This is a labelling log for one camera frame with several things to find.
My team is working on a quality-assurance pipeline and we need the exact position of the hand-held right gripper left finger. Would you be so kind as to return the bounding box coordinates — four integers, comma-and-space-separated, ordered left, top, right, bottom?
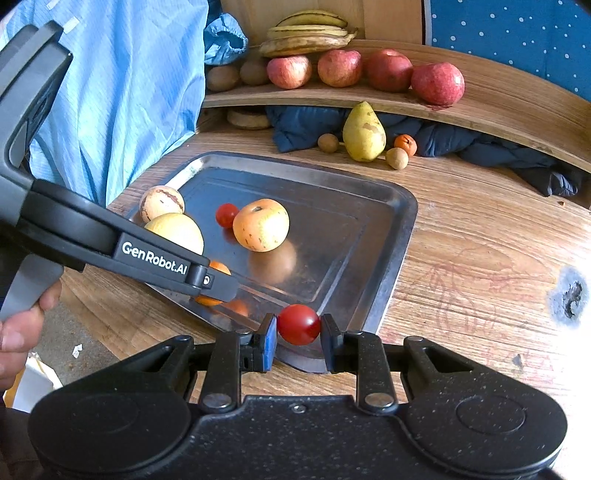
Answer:
124, 314, 278, 415

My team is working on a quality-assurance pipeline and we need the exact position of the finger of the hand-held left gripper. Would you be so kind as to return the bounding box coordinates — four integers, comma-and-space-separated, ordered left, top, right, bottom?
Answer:
186, 264, 241, 306

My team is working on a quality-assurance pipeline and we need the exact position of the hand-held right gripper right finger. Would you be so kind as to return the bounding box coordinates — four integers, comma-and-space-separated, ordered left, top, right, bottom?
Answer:
320, 314, 475, 415

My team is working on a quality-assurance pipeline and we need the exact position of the red cherry tomato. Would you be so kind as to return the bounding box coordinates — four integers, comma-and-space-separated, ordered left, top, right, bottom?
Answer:
216, 203, 240, 229
277, 304, 321, 346

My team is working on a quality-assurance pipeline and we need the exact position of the large yellow citrus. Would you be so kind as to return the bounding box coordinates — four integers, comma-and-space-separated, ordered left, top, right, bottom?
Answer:
144, 213, 205, 256

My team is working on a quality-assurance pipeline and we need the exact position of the orange speckled round fruit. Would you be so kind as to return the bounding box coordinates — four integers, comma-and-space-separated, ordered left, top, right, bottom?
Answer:
232, 198, 290, 252

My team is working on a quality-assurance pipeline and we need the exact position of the cream striped pepino melon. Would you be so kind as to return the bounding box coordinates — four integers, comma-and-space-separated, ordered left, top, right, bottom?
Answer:
139, 185, 185, 227

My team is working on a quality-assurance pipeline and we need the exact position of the metal tray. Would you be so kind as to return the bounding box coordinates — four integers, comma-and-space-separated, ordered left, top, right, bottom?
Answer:
124, 151, 419, 374

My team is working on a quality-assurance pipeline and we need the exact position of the green pear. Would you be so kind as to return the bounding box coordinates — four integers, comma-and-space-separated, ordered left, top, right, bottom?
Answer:
342, 100, 386, 162

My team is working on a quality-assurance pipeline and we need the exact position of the person's left hand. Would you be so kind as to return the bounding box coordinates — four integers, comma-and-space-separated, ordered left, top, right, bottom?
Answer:
0, 279, 64, 394

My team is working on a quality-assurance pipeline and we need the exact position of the light blue striped coat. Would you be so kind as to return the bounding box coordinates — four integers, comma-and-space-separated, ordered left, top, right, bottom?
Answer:
0, 0, 208, 206

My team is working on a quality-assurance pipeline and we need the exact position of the white cardboard box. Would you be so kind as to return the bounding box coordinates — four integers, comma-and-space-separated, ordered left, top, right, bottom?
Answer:
4, 353, 63, 411

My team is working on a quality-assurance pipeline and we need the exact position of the tan flat round disc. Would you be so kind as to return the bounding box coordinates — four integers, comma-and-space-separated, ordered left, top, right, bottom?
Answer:
226, 108, 271, 131

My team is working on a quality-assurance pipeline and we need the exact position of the brown kiwi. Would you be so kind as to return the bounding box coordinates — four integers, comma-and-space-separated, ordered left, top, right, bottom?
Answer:
205, 65, 241, 92
239, 60, 271, 86

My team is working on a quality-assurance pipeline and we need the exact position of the red apple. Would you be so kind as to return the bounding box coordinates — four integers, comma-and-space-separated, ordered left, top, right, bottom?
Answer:
366, 48, 414, 92
266, 55, 312, 90
317, 49, 363, 88
411, 62, 465, 106

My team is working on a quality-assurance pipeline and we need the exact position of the crumpled blue cap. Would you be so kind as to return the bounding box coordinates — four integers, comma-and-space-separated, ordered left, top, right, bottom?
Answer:
203, 13, 249, 66

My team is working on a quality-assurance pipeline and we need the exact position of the dark blue jacket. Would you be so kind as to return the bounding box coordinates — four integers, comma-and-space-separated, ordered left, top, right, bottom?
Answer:
265, 105, 583, 197

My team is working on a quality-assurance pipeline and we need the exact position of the brown spotted yellow banana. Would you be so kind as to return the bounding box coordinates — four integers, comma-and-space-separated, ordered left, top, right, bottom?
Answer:
259, 32, 357, 58

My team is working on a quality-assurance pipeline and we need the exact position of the yellow-green banana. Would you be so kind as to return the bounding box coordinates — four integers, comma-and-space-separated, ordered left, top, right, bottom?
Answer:
267, 24, 359, 40
276, 10, 348, 28

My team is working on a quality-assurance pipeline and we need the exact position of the wooden back panel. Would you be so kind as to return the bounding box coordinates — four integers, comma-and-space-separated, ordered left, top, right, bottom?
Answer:
219, 0, 426, 47

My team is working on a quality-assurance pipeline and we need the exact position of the wooden shelf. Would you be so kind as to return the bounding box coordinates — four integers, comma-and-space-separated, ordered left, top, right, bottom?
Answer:
201, 39, 591, 174

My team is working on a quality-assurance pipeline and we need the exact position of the blue white-dotted cloth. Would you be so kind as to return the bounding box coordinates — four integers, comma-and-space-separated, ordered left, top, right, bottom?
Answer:
422, 0, 591, 100

